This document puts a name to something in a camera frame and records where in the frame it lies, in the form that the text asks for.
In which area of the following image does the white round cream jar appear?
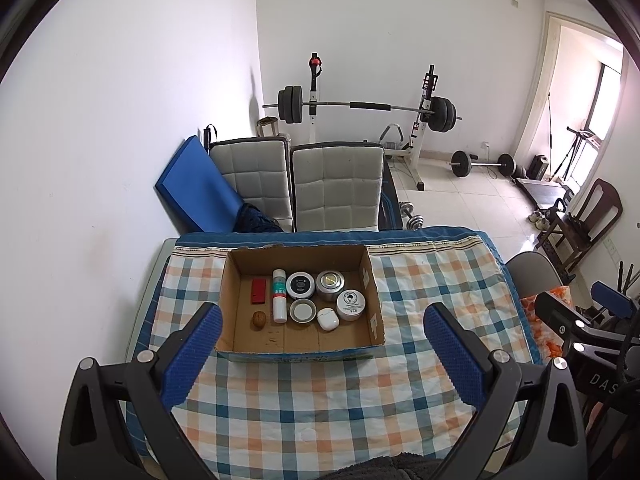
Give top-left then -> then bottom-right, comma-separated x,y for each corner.
335,289 -> 366,322

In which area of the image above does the long barbell with black plates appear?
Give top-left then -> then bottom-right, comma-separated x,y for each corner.
262,85 -> 462,133

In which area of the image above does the round jar with grey lid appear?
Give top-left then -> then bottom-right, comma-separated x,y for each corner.
290,298 -> 318,324

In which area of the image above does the cardboard box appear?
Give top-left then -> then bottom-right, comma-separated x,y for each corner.
214,244 -> 386,363

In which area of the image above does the dark fleece clothing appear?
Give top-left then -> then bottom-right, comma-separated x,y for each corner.
325,460 -> 451,480

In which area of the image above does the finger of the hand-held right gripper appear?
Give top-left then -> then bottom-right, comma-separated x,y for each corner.
590,281 -> 640,321

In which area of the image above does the grey round-backed chair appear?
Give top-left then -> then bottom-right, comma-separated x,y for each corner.
504,251 -> 563,301

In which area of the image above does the orange patterned cloth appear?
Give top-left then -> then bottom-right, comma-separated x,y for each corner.
520,285 -> 571,361

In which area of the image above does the plaid blanket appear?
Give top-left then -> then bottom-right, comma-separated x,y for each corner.
125,225 -> 546,480

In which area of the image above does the black lid jar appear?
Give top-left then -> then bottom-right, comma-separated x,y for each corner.
286,271 -> 316,298

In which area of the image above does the blue foam mat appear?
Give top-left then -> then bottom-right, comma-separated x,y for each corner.
154,135 -> 246,234

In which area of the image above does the dark blue knitted bag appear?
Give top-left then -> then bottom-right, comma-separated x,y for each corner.
235,202 -> 283,233

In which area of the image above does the silver round tin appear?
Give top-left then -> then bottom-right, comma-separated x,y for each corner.
315,269 -> 347,302

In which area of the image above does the white barbell rack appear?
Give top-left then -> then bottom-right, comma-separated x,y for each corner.
305,52 -> 438,191

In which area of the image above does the window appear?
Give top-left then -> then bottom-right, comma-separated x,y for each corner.
585,62 -> 623,146

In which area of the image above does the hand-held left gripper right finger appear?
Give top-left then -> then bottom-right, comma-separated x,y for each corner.
424,302 -> 588,480

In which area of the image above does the grey metal frame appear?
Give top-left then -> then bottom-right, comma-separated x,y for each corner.
377,124 -> 413,153

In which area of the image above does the dark wooden chair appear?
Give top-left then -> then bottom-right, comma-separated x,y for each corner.
537,177 -> 624,286

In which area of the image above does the short barbell with black plates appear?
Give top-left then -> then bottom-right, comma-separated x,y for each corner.
449,149 -> 516,178

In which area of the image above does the grey cushioned chair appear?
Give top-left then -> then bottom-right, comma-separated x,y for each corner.
209,137 -> 294,233
290,142 -> 387,233

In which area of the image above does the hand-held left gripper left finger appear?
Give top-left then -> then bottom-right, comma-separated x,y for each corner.
57,302 -> 223,480

